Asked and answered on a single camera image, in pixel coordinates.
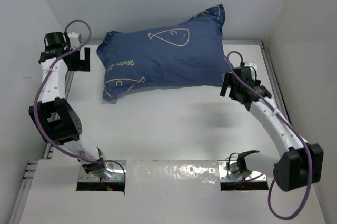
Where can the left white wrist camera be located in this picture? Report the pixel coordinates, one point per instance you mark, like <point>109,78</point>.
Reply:
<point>75,39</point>

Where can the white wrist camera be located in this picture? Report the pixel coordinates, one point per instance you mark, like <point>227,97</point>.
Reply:
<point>75,39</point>
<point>253,65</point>

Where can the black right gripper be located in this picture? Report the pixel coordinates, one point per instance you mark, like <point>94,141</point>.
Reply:
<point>228,81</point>

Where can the blue patterned pillowcase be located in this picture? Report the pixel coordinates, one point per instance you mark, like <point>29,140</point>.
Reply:
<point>187,54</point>

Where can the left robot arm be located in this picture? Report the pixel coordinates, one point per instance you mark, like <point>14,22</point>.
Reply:
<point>54,117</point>

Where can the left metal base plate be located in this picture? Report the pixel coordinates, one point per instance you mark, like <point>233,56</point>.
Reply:
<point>107,172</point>

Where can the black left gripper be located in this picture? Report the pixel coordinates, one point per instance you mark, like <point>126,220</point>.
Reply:
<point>81,65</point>

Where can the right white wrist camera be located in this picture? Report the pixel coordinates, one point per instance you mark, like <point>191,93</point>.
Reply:
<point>253,65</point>

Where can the white front cover board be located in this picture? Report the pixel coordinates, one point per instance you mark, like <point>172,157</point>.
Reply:
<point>155,192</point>

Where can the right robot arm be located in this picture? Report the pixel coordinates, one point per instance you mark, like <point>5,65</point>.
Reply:
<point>299,161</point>

